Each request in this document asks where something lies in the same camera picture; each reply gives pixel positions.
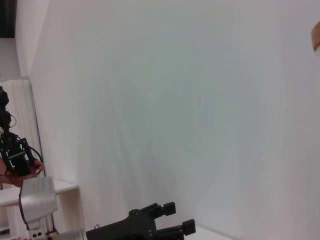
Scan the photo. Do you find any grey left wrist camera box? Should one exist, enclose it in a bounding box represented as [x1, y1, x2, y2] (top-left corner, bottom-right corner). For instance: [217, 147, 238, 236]
[19, 176, 59, 224]

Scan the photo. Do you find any black wall panel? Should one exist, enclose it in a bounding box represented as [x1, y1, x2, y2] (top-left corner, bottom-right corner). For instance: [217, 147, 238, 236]
[0, 0, 17, 39]

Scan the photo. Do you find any round wooden jar lid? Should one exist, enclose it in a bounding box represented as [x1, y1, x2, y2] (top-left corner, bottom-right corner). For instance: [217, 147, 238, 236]
[310, 21, 320, 53]

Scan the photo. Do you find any black handheld teleoperation device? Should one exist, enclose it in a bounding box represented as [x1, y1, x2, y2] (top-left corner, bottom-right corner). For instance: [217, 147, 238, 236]
[0, 86, 43, 178]

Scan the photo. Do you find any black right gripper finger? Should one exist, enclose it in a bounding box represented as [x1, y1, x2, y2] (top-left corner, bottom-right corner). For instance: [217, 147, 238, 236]
[138, 201, 177, 221]
[149, 218, 197, 240]

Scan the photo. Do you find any white side table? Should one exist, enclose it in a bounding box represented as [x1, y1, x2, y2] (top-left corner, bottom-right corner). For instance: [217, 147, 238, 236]
[0, 177, 81, 240]

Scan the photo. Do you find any dark camera cable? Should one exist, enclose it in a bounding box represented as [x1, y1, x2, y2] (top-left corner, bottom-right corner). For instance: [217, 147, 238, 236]
[17, 191, 31, 232]

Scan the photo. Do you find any white curtain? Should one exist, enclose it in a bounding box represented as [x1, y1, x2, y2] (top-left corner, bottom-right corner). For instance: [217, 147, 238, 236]
[0, 78, 42, 177]

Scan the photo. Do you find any person's hand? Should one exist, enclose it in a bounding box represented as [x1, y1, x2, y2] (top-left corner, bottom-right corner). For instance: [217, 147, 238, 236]
[0, 159, 46, 189]

